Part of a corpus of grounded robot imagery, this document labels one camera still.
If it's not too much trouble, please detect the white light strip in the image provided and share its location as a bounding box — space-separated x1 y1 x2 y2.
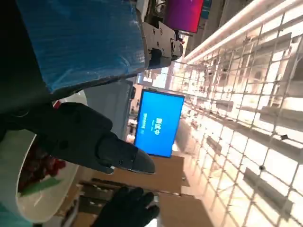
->
187 0 303 65
183 0 270 59

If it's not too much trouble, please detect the red toy grape bunch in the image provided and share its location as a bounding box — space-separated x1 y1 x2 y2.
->
18 101 67 197

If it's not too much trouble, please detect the green cutting mat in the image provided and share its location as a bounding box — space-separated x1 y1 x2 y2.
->
0 201 32 227

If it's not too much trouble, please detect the blue screen monitor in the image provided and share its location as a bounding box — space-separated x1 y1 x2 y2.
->
134 88 185 158

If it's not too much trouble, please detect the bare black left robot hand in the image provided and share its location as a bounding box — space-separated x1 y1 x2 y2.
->
0 0 184 175

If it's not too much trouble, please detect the light grey rolling cabinet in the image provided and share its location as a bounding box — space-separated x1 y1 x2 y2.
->
84 79 135 140

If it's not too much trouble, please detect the brown cardboard box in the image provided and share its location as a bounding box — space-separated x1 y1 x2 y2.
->
54 207 105 227
94 155 184 196
156 192 202 227

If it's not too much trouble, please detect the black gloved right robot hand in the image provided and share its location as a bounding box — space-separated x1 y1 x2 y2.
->
94 186 160 227

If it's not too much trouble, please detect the magenta screen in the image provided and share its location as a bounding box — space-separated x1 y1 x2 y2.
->
163 0 204 34

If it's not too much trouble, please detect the white rounded square plate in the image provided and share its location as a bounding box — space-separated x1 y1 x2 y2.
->
15 91 88 223

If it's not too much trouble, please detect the white wire grid panel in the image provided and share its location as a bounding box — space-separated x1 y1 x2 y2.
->
172 14 303 227

